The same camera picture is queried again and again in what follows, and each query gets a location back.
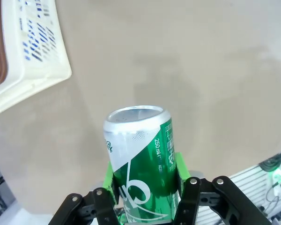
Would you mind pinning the cream shopping basket brown rim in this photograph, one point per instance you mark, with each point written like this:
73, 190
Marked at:
37, 70

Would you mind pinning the white plug adapter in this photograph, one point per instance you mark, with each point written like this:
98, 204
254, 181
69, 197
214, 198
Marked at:
279, 185

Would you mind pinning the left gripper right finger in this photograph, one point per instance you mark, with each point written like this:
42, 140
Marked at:
189, 199

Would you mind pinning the slotted aluminium panel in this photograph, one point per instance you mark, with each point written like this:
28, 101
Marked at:
243, 182

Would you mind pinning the green drink can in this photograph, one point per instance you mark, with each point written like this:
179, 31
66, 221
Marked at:
140, 164

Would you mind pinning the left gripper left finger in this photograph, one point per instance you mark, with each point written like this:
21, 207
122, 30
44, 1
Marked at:
100, 204

